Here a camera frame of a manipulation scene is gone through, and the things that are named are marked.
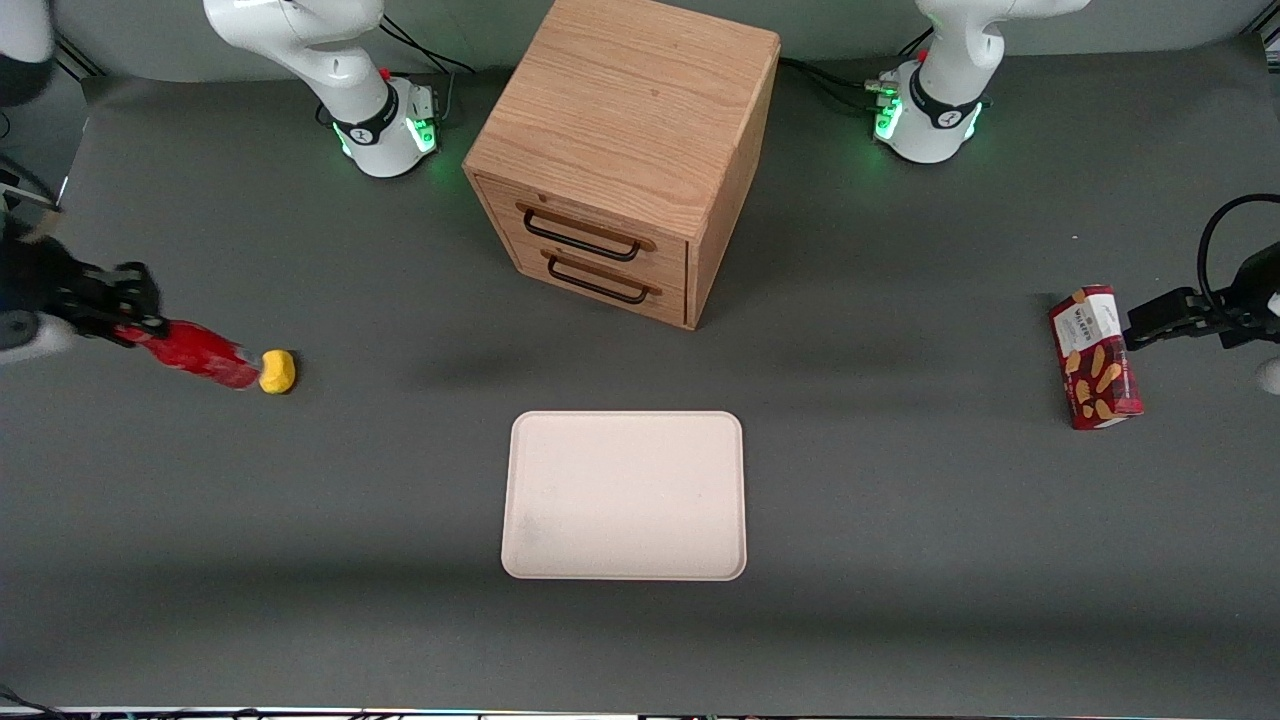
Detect beige plastic tray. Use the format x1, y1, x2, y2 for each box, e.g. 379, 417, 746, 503
500, 410, 748, 582

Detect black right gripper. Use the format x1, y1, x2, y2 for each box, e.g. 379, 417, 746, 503
0, 235, 169, 347

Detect dark grey table mat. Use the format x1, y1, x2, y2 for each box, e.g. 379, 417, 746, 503
0, 35, 1280, 713

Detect black arm base cables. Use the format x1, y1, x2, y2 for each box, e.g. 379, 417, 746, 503
778, 27, 937, 117
375, 20, 477, 127

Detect black right arm base cables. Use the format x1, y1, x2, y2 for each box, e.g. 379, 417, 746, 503
375, 20, 477, 127

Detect black metal drawer handle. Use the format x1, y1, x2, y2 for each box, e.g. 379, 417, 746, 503
523, 208, 642, 263
546, 255, 651, 305

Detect red coke bottle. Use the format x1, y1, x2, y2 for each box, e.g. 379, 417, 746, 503
120, 320, 264, 392

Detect red shortbread cookie box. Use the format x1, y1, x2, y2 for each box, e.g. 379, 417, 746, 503
1048, 284, 1145, 431

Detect black left arm base cables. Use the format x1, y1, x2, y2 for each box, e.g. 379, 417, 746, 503
778, 27, 937, 117

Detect black looped gripper cable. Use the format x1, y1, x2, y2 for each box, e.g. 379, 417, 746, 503
1197, 194, 1280, 313

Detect wooden drawer cabinet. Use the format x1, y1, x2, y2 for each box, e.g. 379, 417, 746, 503
462, 0, 782, 331

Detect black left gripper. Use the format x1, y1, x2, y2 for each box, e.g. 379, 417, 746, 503
1125, 242, 1280, 351

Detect wooden drawer front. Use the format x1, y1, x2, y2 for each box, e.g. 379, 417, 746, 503
476, 176, 691, 289
500, 232, 691, 329

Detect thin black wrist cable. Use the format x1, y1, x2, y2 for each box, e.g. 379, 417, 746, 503
0, 150, 61, 213

